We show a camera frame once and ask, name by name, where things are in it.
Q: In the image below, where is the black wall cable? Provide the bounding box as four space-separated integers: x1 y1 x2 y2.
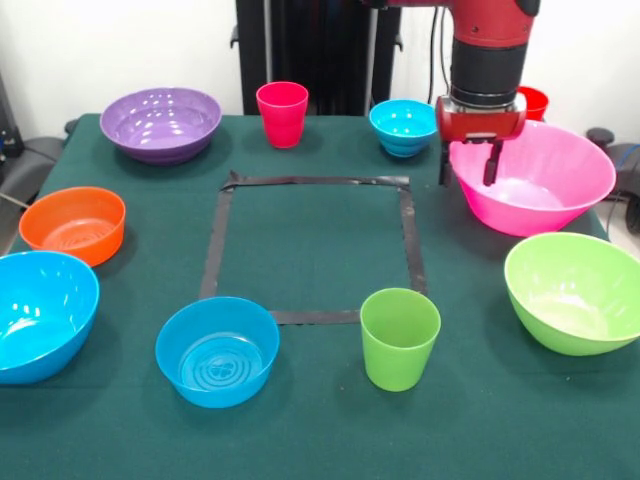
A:
428 7 454 101

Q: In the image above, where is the pink cup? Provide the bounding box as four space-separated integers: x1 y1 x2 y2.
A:
255 81 310 150

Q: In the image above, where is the large green bowl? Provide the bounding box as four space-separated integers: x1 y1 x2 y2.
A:
503 231 640 358

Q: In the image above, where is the purple bowl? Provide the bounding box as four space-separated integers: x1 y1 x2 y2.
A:
99 87 223 167

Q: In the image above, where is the large pink bowl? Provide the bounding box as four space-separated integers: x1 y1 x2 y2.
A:
448 121 617 238

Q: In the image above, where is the dark green table cloth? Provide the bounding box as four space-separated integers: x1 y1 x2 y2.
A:
0 113 640 480

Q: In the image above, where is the small cyan bowl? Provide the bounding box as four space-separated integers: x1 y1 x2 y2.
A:
368 98 444 159

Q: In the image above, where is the green cup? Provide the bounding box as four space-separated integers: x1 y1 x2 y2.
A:
359 287 442 393

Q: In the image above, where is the red cup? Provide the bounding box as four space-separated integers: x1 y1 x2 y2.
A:
517 85 550 123

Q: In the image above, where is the orange ribbed bowl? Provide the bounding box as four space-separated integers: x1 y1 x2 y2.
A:
18 186 127 268

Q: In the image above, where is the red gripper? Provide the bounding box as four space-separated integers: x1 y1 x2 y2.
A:
434 95 528 188

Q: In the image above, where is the black floor device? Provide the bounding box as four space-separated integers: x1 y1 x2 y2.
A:
0 119 69 201
584 127 640 201

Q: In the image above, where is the medium blue ribbed bowl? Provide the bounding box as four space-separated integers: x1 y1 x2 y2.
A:
154 296 281 409

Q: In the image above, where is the large blue bowl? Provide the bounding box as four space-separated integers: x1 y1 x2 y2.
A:
0 250 101 386

